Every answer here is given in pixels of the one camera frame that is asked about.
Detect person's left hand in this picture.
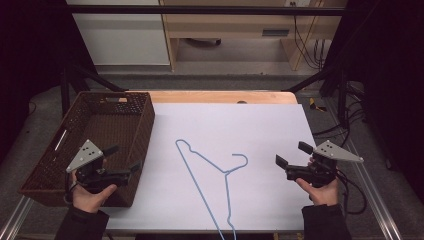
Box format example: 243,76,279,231
70,170,118,214

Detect aluminium rail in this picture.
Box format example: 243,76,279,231
0,194,36,240
324,96,404,240

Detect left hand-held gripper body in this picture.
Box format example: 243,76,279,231
65,139,132,195

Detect blue wire clothes hanger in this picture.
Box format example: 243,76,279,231
175,138,249,240

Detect brown wicker basket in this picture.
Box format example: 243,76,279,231
18,91,156,208

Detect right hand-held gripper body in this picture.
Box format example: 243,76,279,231
285,139,365,189

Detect black stand leg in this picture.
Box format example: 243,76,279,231
281,64,349,128
59,61,128,118

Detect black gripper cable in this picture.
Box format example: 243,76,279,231
63,171,78,206
334,169,368,216

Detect black floor cables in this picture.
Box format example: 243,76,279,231
311,81,368,148

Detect black metal frame bar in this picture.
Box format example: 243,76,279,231
64,4,348,17

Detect white paper sheet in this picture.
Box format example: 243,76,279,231
103,102,318,232

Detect yellow and black tool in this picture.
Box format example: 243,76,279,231
308,97,328,113

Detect person's right hand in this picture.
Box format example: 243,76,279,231
295,158,340,207

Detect white cabinet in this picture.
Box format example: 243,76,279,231
65,0,171,67

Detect bundle of black cables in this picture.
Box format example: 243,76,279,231
289,1,333,72

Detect light wooden desk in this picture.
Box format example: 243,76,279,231
159,0,349,73

